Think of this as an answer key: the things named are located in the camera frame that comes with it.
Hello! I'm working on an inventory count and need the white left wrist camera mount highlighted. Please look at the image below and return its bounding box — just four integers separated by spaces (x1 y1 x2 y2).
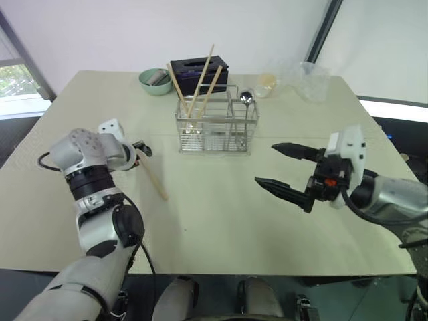
97 117 126 144

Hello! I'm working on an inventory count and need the grey metal cup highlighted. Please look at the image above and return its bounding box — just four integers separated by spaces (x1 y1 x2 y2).
146 71 170 86

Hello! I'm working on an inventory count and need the black tissue box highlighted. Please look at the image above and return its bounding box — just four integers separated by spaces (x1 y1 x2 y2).
169 53 231 98

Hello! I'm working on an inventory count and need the clear plastic lidded cup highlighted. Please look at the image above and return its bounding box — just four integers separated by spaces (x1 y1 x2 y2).
255 72 280 99

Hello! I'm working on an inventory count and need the grey rounded robot leg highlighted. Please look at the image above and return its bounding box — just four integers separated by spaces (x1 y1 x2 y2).
150 275 201 321
235 275 286 321

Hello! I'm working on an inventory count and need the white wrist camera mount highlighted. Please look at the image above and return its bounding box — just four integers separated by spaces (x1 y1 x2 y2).
97 117 126 144
325 124 366 210

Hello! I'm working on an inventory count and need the wooden chopstick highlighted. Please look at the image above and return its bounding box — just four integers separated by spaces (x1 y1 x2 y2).
138 154 169 201
197 65 223 118
187 43 215 118
166 62 189 117

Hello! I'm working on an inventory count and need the dark wall pillar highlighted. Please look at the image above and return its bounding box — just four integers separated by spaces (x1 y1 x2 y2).
305 0 344 64

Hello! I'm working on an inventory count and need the metal spoon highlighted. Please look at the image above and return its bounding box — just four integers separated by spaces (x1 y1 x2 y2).
237 90 255 150

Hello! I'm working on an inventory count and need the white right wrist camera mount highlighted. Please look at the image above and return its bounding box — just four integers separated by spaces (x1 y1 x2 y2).
325 124 366 210

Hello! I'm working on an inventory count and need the window with dark frame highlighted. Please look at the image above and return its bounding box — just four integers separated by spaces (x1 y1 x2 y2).
0 7 57 118

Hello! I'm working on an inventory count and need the dark side table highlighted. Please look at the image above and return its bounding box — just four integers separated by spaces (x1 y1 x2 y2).
355 94 428 188

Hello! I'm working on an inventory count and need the metal wire basket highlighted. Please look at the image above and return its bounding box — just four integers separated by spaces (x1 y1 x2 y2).
175 84 260 156

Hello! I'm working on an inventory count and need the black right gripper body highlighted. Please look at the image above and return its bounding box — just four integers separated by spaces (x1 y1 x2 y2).
304 148 355 202

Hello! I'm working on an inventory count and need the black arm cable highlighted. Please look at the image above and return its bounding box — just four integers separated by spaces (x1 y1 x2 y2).
340 189 428 250
37 151 157 276

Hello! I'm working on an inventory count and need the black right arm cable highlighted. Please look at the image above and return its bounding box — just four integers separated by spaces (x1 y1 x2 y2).
340 189 428 250

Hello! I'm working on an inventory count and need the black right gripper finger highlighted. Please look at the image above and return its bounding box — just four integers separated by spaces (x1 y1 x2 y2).
271 142 326 164
254 177 316 214

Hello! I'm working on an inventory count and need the crumpled clear plastic bag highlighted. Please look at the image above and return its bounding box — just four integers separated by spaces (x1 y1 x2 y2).
276 59 332 104

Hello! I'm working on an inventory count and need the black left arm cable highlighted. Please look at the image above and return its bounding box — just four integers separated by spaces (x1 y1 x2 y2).
37 151 157 276

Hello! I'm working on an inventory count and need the green bowl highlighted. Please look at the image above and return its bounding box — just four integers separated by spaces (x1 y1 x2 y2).
138 68 174 97

